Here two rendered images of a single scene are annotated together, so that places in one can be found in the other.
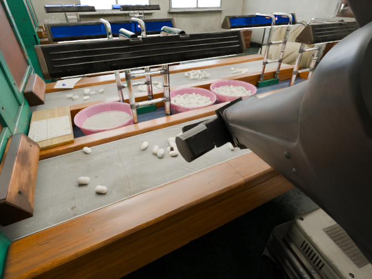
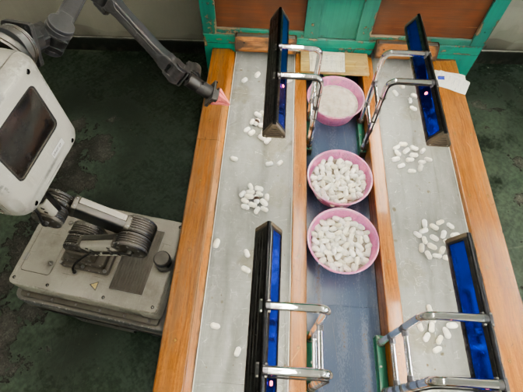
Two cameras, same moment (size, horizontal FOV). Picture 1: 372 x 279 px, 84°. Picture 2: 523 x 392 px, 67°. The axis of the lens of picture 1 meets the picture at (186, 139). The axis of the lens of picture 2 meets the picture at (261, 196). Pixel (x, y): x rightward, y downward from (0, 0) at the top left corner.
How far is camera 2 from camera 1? 1.77 m
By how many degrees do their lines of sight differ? 73
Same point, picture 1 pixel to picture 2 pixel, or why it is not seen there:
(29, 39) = not seen: outside the picture
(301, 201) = not seen: hidden behind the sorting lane
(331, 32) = (257, 271)
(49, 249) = (218, 58)
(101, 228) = (215, 73)
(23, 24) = not seen: outside the picture
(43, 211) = (247, 60)
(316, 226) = (169, 231)
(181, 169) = (234, 120)
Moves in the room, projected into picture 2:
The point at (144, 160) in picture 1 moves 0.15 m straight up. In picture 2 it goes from (258, 106) to (258, 82)
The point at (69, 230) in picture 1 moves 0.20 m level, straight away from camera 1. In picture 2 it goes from (223, 64) to (263, 57)
